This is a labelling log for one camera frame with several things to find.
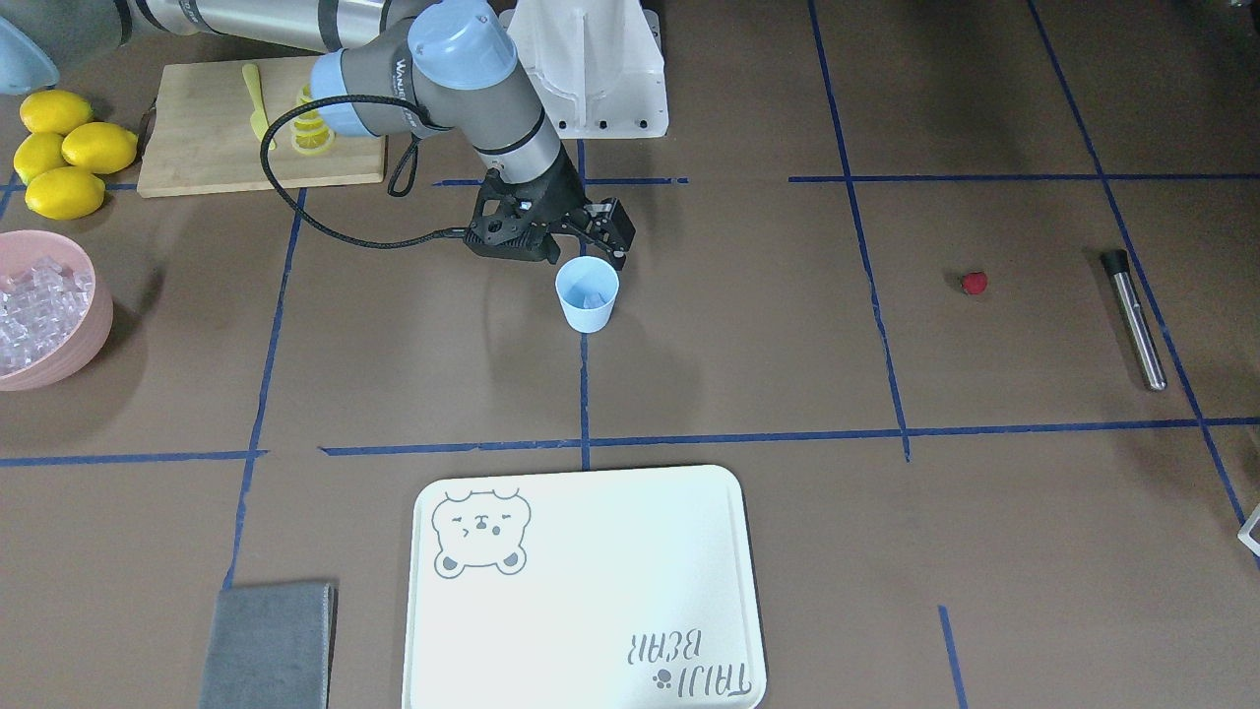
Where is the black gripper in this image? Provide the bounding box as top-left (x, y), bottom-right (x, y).
top-left (462, 149), bottom-right (636, 271)

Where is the white bear tray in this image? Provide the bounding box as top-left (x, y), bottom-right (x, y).
top-left (401, 463), bottom-right (769, 708)

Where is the yellow plastic knife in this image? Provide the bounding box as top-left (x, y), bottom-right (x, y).
top-left (239, 63), bottom-right (278, 150)

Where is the red strawberry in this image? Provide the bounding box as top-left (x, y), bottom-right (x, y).
top-left (960, 271), bottom-right (989, 296)

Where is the light blue cup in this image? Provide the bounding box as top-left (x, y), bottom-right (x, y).
top-left (554, 256), bottom-right (620, 335)

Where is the pile of clear ice cubes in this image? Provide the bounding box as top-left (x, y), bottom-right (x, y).
top-left (1, 256), bottom-right (95, 375)

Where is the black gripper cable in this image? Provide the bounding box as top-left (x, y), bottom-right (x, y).
top-left (260, 94), bottom-right (473, 249)

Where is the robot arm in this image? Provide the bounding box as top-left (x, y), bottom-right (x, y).
top-left (3, 1), bottom-right (635, 269)

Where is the grey folded cloth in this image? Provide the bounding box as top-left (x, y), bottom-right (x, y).
top-left (198, 581), bottom-right (338, 708)

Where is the lemon slices row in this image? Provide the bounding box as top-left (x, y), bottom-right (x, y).
top-left (289, 84), bottom-right (335, 157)

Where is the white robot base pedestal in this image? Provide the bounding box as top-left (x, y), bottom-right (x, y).
top-left (499, 1), bottom-right (669, 140)

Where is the steel muddler black tip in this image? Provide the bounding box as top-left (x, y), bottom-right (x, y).
top-left (1101, 249), bottom-right (1168, 392)

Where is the wooden cutting board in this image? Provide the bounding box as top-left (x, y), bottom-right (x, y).
top-left (139, 60), bottom-right (386, 198)

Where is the yellow lemon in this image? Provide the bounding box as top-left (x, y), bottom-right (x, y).
top-left (60, 121), bottom-right (139, 175)
top-left (19, 89), bottom-right (95, 136)
top-left (26, 166), bottom-right (106, 220)
top-left (13, 133), bottom-right (68, 185)

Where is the yellow lemon top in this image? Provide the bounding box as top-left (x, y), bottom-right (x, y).
top-left (19, 89), bottom-right (95, 136)

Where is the yellow lemon bottom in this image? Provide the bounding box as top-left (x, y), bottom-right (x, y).
top-left (26, 166), bottom-right (106, 220)

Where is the pink bowl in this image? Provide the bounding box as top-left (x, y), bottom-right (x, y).
top-left (3, 229), bottom-right (113, 392)

